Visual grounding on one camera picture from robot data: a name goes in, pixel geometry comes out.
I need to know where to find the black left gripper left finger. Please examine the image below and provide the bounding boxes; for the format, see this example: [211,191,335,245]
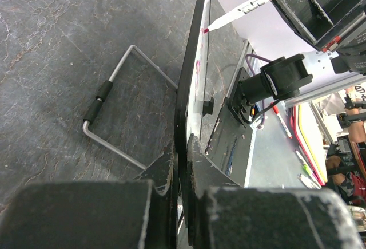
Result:
[1,144,178,248]

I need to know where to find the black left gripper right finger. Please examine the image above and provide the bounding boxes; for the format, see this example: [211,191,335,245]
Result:
[186,136,363,248]

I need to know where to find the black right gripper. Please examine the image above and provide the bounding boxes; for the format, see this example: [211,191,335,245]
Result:
[272,0,365,57]

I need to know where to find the white marker with magenta cap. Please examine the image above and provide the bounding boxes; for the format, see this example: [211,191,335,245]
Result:
[204,0,271,34]

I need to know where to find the small black framed whiteboard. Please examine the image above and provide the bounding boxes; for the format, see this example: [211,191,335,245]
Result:
[82,0,213,220]

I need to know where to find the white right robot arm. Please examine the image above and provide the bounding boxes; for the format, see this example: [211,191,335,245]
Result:
[238,0,365,104]

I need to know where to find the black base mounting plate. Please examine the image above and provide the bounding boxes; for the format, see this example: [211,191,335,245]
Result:
[205,67,258,188]

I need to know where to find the green highlighter pen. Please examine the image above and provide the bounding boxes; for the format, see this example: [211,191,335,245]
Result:
[295,150,321,188]

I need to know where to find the red capped marker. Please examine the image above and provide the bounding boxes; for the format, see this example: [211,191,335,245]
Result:
[272,105,292,139]

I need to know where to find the colourful board stack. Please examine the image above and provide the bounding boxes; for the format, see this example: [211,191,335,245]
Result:
[290,102,328,186]

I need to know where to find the seated person in red shirt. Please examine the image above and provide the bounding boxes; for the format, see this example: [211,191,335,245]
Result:
[322,87,365,205]

